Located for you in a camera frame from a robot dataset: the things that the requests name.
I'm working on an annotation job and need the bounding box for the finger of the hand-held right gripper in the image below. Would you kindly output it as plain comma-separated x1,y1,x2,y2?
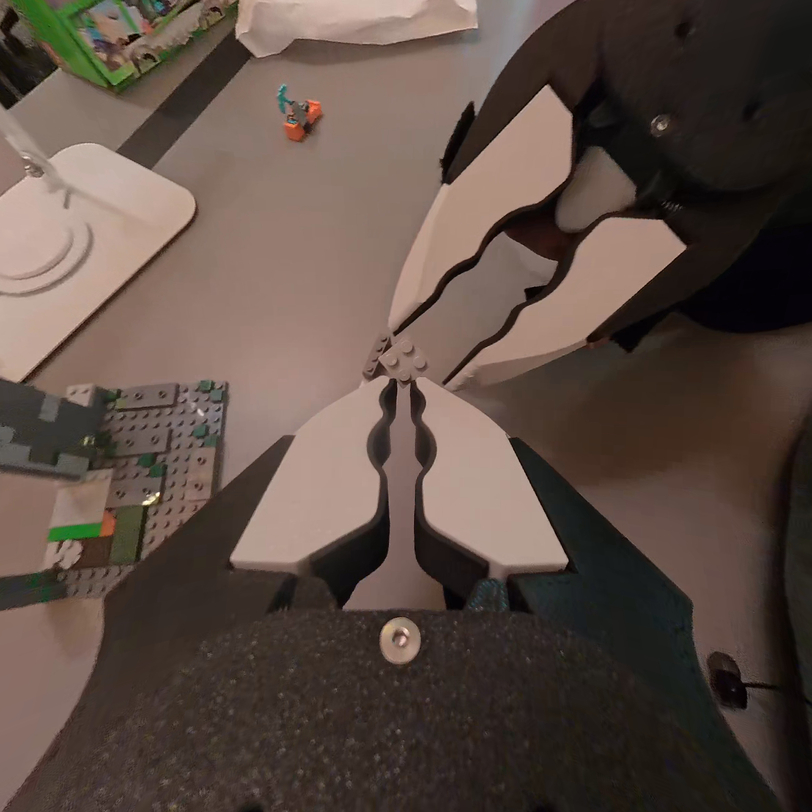
387,84,576,334
442,214,689,389

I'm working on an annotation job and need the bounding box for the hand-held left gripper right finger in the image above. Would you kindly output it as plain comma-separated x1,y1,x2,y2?
410,378,571,605

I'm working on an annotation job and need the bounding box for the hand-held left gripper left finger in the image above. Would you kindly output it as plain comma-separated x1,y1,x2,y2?
228,376,398,605

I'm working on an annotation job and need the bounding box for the grey brick baseplate build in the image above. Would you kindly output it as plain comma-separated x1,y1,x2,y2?
0,379,229,611

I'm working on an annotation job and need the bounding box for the long grey brick plate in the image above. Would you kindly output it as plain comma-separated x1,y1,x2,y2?
362,333,394,381

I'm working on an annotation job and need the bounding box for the square grey brick plate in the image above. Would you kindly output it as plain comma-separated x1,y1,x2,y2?
379,338,430,389

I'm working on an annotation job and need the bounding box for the person's right forearm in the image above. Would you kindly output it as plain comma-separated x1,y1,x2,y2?
678,190,812,334

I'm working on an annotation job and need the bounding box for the grey desk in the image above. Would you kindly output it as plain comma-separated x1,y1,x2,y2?
0,0,812,812

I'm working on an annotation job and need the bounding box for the orange teal brick figure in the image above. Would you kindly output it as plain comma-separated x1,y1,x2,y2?
276,84,324,143

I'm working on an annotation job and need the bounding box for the crumpled white paper bag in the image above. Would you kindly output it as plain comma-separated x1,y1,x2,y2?
235,0,478,59

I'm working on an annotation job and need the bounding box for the white book stand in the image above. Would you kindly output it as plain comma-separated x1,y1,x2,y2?
0,104,198,383

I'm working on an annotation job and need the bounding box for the green toy set box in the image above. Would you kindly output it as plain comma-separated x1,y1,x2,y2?
9,0,239,94

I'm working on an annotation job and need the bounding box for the black cable plug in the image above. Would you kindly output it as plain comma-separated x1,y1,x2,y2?
706,651,781,710

